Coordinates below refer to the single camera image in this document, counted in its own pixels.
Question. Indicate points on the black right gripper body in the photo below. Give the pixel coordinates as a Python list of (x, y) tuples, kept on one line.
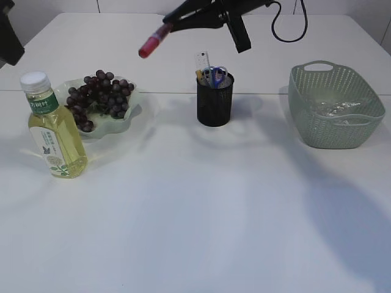
[(236, 7)]

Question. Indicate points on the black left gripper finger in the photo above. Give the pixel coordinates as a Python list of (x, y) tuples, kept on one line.
[(11, 48)]

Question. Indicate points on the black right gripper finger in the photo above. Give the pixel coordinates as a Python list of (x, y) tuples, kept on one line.
[(196, 14), (238, 32)]

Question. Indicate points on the red crayon pen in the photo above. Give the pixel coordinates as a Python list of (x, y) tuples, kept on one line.
[(154, 40)]

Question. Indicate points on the blue scissors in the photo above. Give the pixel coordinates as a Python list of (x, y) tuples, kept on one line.
[(218, 75)]

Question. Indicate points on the clear plastic ruler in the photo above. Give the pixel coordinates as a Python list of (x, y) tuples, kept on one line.
[(201, 61)]

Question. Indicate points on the gold glitter pen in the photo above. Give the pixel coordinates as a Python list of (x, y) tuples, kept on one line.
[(200, 78)]

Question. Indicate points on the yellow tea bottle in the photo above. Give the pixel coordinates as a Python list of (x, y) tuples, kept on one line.
[(53, 128)]

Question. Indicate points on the purple artificial grape bunch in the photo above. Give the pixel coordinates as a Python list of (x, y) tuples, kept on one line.
[(102, 94)]

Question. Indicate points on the clear plastic sheet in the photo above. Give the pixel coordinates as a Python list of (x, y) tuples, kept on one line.
[(325, 109)]

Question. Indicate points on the pink purple scissors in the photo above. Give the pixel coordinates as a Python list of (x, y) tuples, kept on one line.
[(207, 77)]

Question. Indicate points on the black mesh pen holder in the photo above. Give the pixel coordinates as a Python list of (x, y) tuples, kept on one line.
[(214, 105)]

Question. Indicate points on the green wavy glass plate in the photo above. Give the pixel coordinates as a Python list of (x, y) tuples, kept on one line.
[(105, 125)]

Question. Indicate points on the green plastic woven basket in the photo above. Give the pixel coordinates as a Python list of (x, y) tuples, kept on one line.
[(339, 84)]

